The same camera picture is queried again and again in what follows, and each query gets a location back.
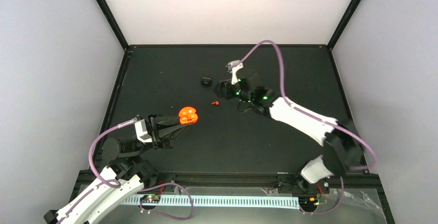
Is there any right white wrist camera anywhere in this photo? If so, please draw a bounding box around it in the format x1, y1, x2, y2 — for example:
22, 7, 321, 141
226, 60, 243, 85

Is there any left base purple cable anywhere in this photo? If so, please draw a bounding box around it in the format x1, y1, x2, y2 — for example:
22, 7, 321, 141
138, 182, 195, 221

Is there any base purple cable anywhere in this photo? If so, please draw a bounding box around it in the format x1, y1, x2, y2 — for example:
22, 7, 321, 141
298, 177, 344, 216
138, 182, 195, 221

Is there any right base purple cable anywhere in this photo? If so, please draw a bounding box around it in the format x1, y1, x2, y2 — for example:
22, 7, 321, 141
298, 177, 344, 216

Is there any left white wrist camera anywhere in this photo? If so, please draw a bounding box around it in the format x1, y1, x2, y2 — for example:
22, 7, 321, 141
134, 119, 152, 143

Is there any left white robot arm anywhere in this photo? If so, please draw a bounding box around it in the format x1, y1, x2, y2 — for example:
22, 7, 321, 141
44, 110, 198, 223

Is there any black aluminium front rail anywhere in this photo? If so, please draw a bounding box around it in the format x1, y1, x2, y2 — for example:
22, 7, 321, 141
147, 172, 383, 191

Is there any white slotted cable duct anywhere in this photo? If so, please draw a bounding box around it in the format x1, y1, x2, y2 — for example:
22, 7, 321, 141
122, 195, 300, 210

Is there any clear plastic sheet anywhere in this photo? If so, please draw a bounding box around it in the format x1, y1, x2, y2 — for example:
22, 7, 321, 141
260, 187, 386, 220

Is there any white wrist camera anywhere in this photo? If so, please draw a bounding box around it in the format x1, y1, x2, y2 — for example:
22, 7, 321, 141
226, 60, 243, 85
134, 119, 152, 143

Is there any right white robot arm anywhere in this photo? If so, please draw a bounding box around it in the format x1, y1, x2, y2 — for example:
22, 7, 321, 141
213, 78, 363, 193

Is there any red round cap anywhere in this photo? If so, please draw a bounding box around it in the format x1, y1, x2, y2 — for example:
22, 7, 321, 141
178, 106, 198, 125

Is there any black glossy earbud charging case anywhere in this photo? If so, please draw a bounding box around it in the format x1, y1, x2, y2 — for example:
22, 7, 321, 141
200, 77, 212, 86

